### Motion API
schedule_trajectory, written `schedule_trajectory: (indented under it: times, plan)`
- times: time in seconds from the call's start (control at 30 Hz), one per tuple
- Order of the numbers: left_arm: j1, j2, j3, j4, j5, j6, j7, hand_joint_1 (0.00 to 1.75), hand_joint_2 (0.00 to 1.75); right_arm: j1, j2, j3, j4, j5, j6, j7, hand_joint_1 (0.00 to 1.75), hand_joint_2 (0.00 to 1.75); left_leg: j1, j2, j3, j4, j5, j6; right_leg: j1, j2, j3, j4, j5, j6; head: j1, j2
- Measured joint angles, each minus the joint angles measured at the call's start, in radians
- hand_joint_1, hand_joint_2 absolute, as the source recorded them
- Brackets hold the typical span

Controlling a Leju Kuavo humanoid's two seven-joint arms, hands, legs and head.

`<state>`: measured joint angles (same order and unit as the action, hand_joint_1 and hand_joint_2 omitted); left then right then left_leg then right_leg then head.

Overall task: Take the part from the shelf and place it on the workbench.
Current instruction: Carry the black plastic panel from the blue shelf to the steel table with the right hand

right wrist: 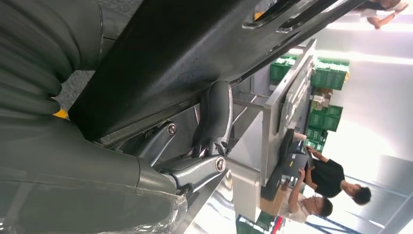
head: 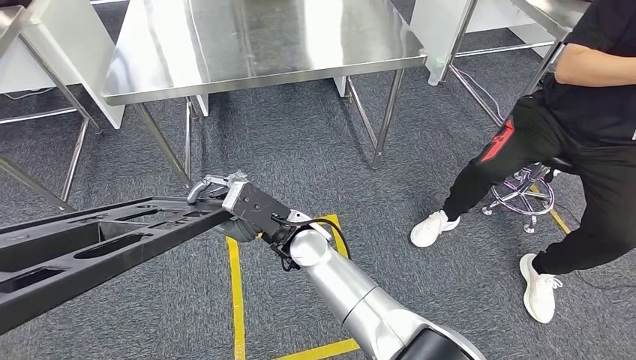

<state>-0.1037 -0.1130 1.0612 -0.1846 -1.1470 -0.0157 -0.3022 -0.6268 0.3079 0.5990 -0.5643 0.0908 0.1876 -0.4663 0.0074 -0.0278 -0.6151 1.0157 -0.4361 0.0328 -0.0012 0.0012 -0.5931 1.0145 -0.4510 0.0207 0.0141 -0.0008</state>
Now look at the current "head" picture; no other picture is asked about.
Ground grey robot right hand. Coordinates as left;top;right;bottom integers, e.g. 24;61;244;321
187;170;264;244

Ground person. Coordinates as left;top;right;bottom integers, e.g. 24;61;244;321
409;0;636;325

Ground white floor cable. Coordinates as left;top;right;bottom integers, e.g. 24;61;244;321
449;64;504;122

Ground yellow floor tape outline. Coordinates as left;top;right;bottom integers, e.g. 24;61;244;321
528;184;572;236
224;213;362;360

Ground white cabinet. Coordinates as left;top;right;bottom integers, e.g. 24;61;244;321
0;0;126;131

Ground black plastic frame part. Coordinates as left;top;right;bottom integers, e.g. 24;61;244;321
0;196;235;336

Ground stainless steel table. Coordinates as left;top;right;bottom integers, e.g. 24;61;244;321
0;4;103;214
439;0;593;129

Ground chrome stool with black seat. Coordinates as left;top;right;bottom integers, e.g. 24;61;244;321
481;157;578;235

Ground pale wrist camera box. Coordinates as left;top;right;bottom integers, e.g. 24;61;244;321
222;180;248;213

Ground white desk panel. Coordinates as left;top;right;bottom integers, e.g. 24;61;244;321
409;0;555;86

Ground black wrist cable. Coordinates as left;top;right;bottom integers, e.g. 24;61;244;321
270;213;351;272

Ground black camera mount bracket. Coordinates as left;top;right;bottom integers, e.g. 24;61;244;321
232;182;293;238

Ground stainless steel workbench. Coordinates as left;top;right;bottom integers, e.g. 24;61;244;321
100;0;428;189

